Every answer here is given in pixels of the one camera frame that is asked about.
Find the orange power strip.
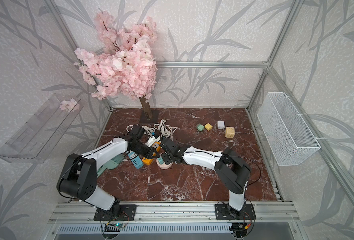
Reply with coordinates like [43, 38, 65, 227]
[142, 142, 161, 166]

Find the teal charger plug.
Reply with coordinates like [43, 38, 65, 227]
[157, 157, 164, 165]

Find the teal power strip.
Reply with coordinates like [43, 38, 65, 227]
[128, 151, 144, 170]

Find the round pink power socket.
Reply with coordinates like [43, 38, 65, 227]
[156, 160, 173, 170]

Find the green charger plug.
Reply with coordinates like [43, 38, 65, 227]
[197, 124, 205, 132]

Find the yellow charger plug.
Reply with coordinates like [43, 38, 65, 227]
[205, 123, 213, 131]

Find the white charger plug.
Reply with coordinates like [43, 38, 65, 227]
[217, 121, 225, 130]

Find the beige cube charger plug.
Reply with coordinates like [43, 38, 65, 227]
[225, 127, 235, 139]

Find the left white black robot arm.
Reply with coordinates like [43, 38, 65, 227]
[56, 125, 160, 213]

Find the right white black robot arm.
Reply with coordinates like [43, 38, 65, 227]
[161, 137, 252, 212]

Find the pink cherry blossom tree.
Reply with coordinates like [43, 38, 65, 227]
[75, 11, 158, 123]

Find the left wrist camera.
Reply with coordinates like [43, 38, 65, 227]
[146, 133, 161, 147]

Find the white teal strip cable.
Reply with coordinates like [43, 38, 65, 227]
[125, 124, 157, 136]

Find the white orange strip cable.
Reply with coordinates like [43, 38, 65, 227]
[152, 118, 179, 141]

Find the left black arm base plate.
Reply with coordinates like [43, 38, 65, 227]
[93, 205, 137, 222]

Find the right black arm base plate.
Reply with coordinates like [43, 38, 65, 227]
[215, 203, 257, 221]

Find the aluminium front rail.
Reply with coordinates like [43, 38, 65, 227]
[48, 201, 300, 224]

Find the clear acrylic wall shelf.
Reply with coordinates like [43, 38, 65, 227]
[0, 94, 83, 164]

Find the white wire mesh basket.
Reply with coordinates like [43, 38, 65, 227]
[257, 92, 321, 167]

